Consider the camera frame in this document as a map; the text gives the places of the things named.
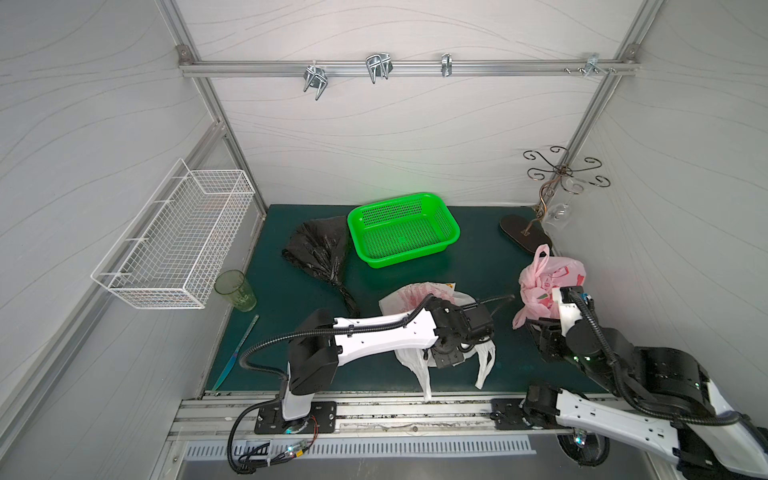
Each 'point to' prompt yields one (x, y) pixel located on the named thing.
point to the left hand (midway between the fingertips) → (444, 347)
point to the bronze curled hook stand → (573, 178)
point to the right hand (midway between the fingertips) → (532, 321)
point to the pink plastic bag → (537, 280)
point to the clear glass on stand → (558, 215)
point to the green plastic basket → (402, 229)
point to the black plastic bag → (321, 246)
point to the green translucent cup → (234, 285)
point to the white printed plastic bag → (419, 361)
